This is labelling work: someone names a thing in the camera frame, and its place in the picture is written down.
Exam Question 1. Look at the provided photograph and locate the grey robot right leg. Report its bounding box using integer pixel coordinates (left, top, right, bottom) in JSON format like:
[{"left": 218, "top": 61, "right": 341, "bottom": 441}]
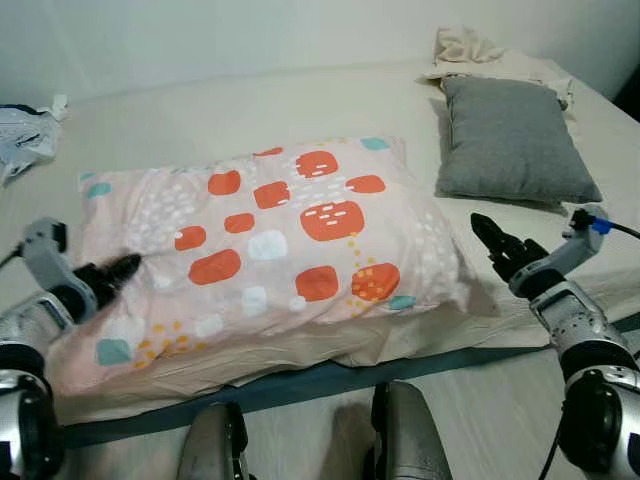
[{"left": 365, "top": 380, "right": 456, "bottom": 480}]

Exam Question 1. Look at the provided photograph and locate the beige crumpled blanket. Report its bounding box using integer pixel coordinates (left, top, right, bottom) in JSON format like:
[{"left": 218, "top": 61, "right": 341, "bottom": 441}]
[{"left": 420, "top": 25, "right": 576, "bottom": 111}]

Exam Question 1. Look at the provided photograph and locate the grey robot left leg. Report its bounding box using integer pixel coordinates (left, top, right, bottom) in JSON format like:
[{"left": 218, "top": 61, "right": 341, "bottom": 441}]
[{"left": 178, "top": 400, "right": 251, "bottom": 480}]

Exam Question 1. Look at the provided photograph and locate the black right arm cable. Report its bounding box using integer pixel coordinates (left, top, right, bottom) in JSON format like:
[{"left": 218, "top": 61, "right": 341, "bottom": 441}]
[{"left": 598, "top": 218, "right": 640, "bottom": 241}]

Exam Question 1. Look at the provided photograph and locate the cream bed mattress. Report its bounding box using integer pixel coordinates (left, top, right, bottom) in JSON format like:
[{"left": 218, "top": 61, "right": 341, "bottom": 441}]
[{"left": 0, "top": 55, "right": 640, "bottom": 426}]

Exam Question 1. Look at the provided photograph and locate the clear plastic bag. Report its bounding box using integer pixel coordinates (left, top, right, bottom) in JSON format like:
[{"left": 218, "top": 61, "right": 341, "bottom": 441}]
[{"left": 0, "top": 95, "right": 71, "bottom": 189}]

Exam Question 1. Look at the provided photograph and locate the pink orange patterned pillow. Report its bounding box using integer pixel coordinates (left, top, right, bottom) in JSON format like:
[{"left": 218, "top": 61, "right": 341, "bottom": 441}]
[{"left": 45, "top": 135, "right": 501, "bottom": 396}]

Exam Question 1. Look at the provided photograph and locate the grey robot leg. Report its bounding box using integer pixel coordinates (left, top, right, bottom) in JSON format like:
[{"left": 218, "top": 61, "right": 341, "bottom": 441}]
[
  {"left": 178, "top": 400, "right": 251, "bottom": 480},
  {"left": 365, "top": 380, "right": 456, "bottom": 480}
]

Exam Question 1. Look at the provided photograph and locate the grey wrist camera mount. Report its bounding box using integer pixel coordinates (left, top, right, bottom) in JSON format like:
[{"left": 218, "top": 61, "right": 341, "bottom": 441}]
[
  {"left": 510, "top": 203, "right": 613, "bottom": 299},
  {"left": 20, "top": 218, "right": 71, "bottom": 291}
]

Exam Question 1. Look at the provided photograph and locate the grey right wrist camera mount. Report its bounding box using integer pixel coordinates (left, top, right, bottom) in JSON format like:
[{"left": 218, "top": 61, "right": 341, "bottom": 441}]
[{"left": 510, "top": 203, "right": 613, "bottom": 299}]

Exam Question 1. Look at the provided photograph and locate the grey pillow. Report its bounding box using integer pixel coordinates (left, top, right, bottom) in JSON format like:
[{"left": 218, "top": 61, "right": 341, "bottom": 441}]
[{"left": 435, "top": 77, "right": 604, "bottom": 206}]

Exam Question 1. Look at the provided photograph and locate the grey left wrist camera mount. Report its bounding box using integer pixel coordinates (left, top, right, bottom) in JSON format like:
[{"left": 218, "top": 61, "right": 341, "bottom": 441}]
[{"left": 20, "top": 218, "right": 71, "bottom": 291}]

